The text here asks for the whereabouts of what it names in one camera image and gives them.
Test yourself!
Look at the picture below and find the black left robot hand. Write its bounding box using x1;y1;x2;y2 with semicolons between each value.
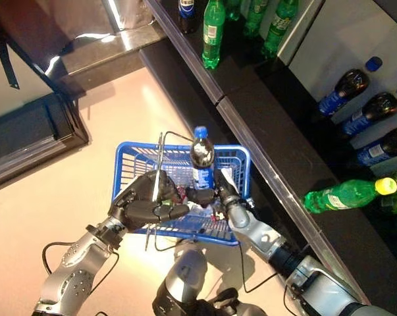
107;170;190;232

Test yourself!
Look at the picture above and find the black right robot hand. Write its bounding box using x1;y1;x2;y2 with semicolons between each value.
186;167;244;214

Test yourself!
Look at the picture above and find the Pepsi cola bottle blue cap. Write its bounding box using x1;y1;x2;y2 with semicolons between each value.
356;126;397;167
190;126;216;192
341;84;397;136
318;55;383;116
177;0;198;35

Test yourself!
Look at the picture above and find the blue plastic shopping basket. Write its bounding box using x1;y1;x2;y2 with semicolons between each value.
112;130;251;251

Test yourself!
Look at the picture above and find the silver left robot leg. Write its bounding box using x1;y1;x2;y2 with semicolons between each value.
151;242;209;316

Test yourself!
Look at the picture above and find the black robot waist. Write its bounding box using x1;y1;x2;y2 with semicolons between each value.
198;288;251;316

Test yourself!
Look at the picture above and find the green Sprite bottle yellow cap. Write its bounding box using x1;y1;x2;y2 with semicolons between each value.
242;0;268;37
262;0;300;60
201;0;226;70
303;177;397;215

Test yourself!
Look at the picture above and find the black low side shelf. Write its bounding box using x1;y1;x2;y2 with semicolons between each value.
0;92;90;194

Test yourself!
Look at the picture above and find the black base plinth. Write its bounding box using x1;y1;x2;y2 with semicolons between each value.
43;21;172;98

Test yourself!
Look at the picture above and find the chrome metal pole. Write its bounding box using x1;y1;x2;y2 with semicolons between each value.
101;0;128;34

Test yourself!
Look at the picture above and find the brown shelf end panel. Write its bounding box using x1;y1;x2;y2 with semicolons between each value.
0;0;120;72

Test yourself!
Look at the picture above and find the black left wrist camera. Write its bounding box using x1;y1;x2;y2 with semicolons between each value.
86;224;123;253

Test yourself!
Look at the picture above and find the clear plastic price rail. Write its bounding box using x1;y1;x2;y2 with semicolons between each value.
144;0;225;106
216;98;372;305

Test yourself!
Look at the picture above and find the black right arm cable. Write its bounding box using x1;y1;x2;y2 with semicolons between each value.
239;243;293;294

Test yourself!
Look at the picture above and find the black metal bracket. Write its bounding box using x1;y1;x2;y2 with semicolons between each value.
0;19;79;99

